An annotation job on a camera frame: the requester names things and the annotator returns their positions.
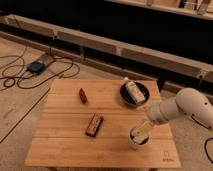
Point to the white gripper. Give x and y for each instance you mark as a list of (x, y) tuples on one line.
[(144, 128)]

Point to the white sponge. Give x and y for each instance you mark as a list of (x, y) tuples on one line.
[(140, 139)]

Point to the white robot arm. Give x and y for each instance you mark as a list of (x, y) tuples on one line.
[(188, 101)]

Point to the black bowl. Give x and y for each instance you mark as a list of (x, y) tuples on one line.
[(127, 97)]

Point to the dark chocolate bar package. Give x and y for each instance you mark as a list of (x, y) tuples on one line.
[(94, 125)]

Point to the wooden table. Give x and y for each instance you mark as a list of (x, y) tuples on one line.
[(60, 139)]

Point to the blue power box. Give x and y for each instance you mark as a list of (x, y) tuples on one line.
[(35, 67)]

